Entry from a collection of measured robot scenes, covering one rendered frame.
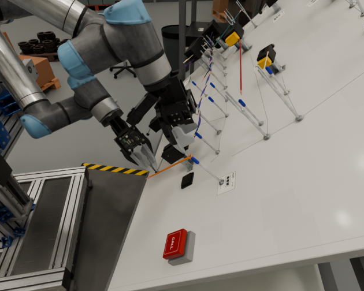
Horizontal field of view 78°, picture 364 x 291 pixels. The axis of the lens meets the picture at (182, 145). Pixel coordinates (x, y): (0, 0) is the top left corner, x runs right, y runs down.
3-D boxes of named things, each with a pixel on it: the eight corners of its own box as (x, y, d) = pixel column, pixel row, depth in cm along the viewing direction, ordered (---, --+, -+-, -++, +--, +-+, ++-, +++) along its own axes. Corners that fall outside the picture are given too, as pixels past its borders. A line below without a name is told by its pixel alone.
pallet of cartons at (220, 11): (259, 24, 572) (264, 2, 539) (225, 26, 560) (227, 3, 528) (241, 12, 669) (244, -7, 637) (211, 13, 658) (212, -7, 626)
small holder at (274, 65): (289, 52, 65) (275, 33, 62) (284, 72, 60) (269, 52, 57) (274, 61, 68) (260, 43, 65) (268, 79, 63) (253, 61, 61)
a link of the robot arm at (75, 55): (87, 67, 55) (127, 48, 53) (76, 89, 46) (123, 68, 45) (65, 35, 50) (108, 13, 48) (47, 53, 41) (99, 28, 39)
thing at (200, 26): (183, 47, 139) (183, 36, 135) (190, 30, 165) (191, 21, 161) (237, 50, 135) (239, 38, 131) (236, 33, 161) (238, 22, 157)
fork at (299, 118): (304, 119, 44) (262, 66, 38) (296, 124, 45) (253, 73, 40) (303, 113, 45) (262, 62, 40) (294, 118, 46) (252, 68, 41)
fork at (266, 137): (271, 138, 48) (229, 92, 42) (264, 142, 49) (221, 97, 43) (270, 132, 49) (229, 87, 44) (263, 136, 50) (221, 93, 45)
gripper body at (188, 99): (195, 126, 52) (174, 79, 45) (162, 133, 55) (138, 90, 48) (198, 108, 58) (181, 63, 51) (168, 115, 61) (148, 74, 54)
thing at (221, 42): (232, 36, 123) (214, 14, 117) (231, 47, 110) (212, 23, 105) (222, 44, 127) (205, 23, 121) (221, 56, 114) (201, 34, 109)
